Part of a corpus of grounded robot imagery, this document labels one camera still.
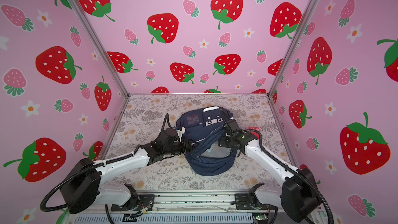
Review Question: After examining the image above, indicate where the navy blue student backpack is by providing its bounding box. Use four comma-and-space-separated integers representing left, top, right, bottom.
176, 106, 237, 176

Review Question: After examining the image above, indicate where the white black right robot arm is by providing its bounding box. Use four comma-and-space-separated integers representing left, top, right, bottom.
223, 119, 323, 224

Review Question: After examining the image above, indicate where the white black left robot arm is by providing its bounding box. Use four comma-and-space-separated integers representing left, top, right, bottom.
60, 127, 195, 214

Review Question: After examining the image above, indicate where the red stationery package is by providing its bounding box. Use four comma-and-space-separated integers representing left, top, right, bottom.
248, 127, 260, 140

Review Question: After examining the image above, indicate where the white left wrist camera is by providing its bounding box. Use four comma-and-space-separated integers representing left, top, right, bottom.
175, 126, 186, 142

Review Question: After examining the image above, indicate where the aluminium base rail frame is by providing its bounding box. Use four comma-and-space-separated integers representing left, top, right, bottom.
58, 186, 295, 224

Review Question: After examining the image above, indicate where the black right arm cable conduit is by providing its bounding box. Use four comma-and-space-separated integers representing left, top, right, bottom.
242, 129, 335, 224

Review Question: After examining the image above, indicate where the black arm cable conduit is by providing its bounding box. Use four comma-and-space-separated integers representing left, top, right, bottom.
39, 113, 170, 213
242, 129, 335, 224

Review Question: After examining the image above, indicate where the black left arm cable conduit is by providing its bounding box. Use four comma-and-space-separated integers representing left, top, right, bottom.
39, 113, 170, 213

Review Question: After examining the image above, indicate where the aluminium corner post left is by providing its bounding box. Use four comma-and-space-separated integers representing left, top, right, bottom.
68, 0, 130, 99

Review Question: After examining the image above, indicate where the aluminium corner post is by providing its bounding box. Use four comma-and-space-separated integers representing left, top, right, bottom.
267, 0, 320, 99
68, 0, 130, 99

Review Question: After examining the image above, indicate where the aluminium corner post right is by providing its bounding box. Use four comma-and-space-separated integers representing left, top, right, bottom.
267, 0, 320, 99

